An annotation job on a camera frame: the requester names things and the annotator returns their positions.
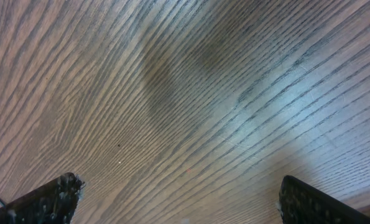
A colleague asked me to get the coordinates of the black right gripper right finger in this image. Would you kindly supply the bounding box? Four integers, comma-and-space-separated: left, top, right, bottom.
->
278, 175, 370, 224

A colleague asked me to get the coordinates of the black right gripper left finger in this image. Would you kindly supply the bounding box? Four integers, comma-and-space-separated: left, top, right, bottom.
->
0, 172, 85, 224

